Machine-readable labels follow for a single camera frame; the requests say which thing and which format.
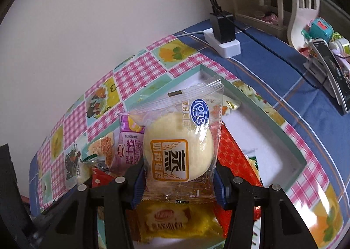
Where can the blue plaid cloth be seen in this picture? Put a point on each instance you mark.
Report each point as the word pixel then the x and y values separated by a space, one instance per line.
pixel 271 73

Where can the orange red wafer packet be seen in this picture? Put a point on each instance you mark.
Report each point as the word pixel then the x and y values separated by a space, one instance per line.
pixel 231 156

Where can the green white corn snack packet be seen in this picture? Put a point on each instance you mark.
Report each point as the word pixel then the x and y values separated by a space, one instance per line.
pixel 253 163

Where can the pink checkered picture tablecloth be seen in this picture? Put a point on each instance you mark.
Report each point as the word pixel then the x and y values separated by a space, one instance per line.
pixel 46 178

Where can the black power adapter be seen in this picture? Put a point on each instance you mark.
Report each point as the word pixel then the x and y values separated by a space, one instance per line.
pixel 223 28

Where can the red cartoon snack packet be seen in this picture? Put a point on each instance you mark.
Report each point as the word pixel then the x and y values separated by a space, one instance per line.
pixel 100 178

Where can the green edged clear cake packet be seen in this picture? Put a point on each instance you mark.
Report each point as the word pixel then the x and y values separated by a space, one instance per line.
pixel 85 167

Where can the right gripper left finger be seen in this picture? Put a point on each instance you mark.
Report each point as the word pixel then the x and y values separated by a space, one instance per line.
pixel 72 223

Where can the beige orange pastry packet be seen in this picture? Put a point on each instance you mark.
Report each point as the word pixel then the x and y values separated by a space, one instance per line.
pixel 103 147

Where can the teal toy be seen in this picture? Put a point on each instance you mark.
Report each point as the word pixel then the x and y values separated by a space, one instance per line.
pixel 318 28

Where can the pink swiss roll packet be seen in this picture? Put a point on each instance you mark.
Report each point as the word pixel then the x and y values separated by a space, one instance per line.
pixel 128 147

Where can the yellow soft bread packet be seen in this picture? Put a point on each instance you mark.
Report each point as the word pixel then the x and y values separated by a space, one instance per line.
pixel 158 219

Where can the clear steamed cake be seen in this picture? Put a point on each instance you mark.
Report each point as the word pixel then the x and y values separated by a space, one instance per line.
pixel 180 142

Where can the teal rimmed white tray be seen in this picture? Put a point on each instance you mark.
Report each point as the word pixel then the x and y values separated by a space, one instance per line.
pixel 281 225

